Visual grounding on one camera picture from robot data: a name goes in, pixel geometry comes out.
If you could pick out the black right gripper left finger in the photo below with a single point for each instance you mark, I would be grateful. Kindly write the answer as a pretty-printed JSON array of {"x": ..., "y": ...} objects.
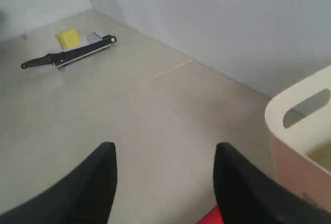
[{"x": 85, "y": 195}]

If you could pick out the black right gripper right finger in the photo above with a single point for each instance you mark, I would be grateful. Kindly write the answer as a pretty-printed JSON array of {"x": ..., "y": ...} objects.
[{"x": 244, "y": 194}]

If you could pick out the red scalloped tablecloth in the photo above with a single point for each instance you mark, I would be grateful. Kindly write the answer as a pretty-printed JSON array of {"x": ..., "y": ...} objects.
[{"x": 212, "y": 217}]

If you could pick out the cream plastic bin WORLD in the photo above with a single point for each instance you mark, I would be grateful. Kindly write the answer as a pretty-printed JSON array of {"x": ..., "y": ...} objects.
[{"x": 293, "y": 168}]

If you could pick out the black paper cutter tool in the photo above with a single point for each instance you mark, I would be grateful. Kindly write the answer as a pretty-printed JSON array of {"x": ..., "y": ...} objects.
[{"x": 66, "y": 57}]

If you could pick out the yellow sponge block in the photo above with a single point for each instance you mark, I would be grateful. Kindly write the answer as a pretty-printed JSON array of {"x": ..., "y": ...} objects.
[{"x": 68, "y": 39}]

